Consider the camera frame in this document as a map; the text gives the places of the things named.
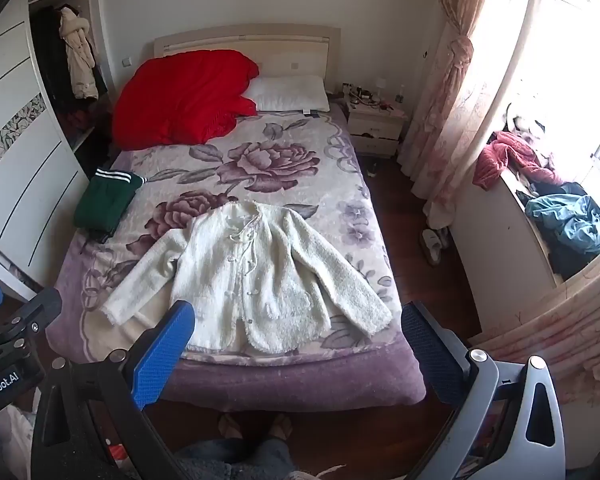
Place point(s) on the beige hanging coat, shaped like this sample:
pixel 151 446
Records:
pixel 80 60

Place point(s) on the person's left foot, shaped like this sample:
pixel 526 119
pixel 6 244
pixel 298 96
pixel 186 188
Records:
pixel 230 426

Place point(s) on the white wall switch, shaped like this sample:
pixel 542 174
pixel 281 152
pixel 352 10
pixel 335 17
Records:
pixel 126 61

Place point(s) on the person's blue jeans legs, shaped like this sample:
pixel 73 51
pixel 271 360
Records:
pixel 235 460

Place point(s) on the dark hanging clothes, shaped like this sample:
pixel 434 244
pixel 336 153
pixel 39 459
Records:
pixel 47 70

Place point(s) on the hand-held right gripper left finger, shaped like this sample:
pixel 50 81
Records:
pixel 165 355

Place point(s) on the beige wooden bed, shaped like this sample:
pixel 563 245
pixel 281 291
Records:
pixel 280 42

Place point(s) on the white wardrobe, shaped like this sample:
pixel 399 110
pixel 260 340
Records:
pixel 25 170

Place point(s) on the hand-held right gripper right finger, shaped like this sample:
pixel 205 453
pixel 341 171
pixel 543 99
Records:
pixel 430 355

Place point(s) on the pink floral curtain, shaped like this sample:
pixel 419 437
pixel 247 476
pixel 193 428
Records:
pixel 460 110
pixel 555 340

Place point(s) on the beige nightstand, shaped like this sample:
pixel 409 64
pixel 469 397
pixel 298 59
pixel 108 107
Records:
pixel 372 125

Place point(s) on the red quilt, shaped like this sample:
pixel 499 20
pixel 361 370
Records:
pixel 180 100

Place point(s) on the green white-striped pants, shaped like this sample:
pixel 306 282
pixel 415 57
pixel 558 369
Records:
pixel 102 202

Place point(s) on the person's foot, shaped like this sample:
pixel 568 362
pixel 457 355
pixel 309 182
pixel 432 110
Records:
pixel 230 426
pixel 281 426

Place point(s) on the purple floral blanket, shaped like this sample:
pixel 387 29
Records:
pixel 280 160

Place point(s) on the pink red garment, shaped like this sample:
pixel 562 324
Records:
pixel 500 155

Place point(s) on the dark shoe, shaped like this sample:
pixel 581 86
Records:
pixel 373 168

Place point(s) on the white slipper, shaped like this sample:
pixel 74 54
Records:
pixel 444 237
pixel 430 247

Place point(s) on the teal jacket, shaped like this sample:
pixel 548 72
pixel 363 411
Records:
pixel 570 215

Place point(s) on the white plastic bag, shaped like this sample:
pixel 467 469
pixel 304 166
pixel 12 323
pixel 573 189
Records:
pixel 5 440

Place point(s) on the white fuzzy cardigan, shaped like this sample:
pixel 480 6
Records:
pixel 260 280

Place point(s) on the white pillow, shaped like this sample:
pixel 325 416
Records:
pixel 290 92

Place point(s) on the small nightstand clutter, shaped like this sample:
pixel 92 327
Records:
pixel 367 96

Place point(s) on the dark red clothes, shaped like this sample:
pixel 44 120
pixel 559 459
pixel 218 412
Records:
pixel 82 120

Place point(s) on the person's right foot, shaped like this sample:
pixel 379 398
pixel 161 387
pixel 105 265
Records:
pixel 281 426

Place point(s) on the black garment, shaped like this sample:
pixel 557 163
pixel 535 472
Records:
pixel 572 260

